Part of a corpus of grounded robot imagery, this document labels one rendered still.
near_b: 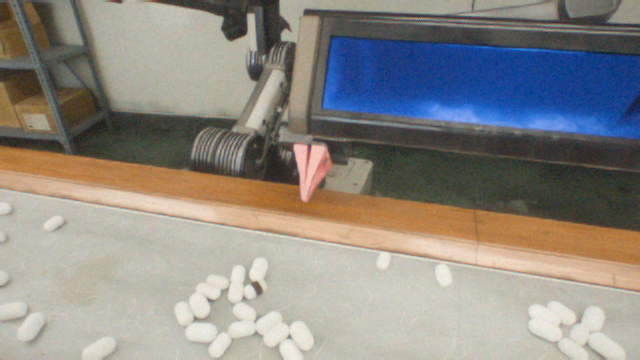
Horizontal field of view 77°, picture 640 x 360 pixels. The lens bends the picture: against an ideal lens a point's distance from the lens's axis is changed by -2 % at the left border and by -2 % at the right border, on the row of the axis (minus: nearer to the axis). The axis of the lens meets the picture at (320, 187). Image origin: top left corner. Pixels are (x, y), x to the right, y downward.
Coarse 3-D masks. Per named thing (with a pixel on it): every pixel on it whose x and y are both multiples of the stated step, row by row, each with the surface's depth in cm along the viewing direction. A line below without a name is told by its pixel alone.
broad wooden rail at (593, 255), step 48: (48, 192) 75; (96, 192) 73; (144, 192) 72; (192, 192) 71; (240, 192) 71; (288, 192) 71; (336, 192) 71; (336, 240) 64; (384, 240) 62; (432, 240) 61; (480, 240) 60; (528, 240) 60; (576, 240) 60; (624, 240) 60; (624, 288) 55
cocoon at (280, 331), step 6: (276, 324) 49; (282, 324) 48; (270, 330) 48; (276, 330) 47; (282, 330) 48; (288, 330) 48; (264, 336) 47; (270, 336) 47; (276, 336) 47; (282, 336) 47; (264, 342) 47; (270, 342) 47; (276, 342) 47
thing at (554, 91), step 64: (320, 64) 25; (384, 64) 25; (448, 64) 24; (512, 64) 23; (576, 64) 22; (320, 128) 26; (384, 128) 25; (448, 128) 24; (512, 128) 23; (576, 128) 22
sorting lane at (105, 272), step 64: (0, 192) 76; (0, 256) 61; (64, 256) 61; (128, 256) 61; (192, 256) 61; (256, 256) 61; (320, 256) 61; (0, 320) 51; (64, 320) 51; (128, 320) 51; (256, 320) 51; (320, 320) 51; (384, 320) 51; (448, 320) 51; (512, 320) 51; (576, 320) 51
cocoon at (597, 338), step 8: (592, 336) 47; (600, 336) 46; (592, 344) 47; (600, 344) 46; (608, 344) 46; (616, 344) 45; (600, 352) 46; (608, 352) 45; (616, 352) 45; (624, 352) 45
